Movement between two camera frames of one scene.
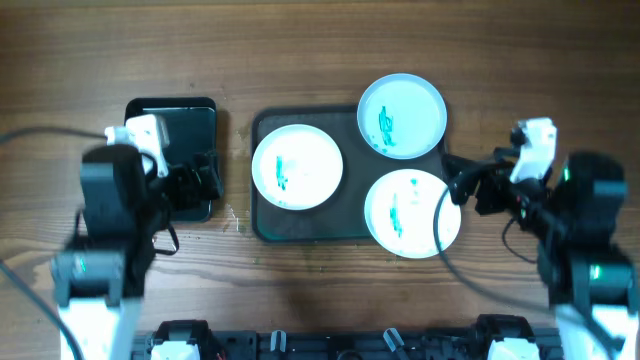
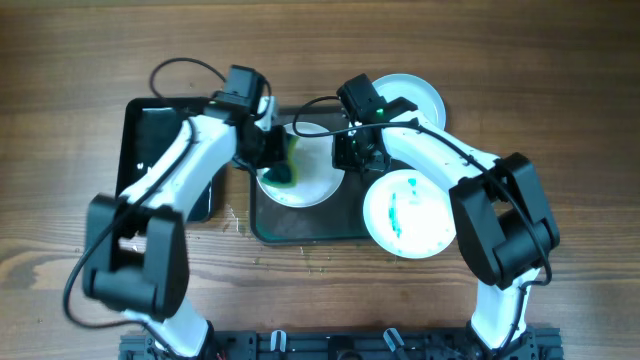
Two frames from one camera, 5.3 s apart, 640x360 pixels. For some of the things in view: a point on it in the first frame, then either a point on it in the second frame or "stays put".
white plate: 400,213 stays put
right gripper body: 484,185 to 350,153
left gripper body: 189,181 to 273,151
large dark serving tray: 342,217 stays put
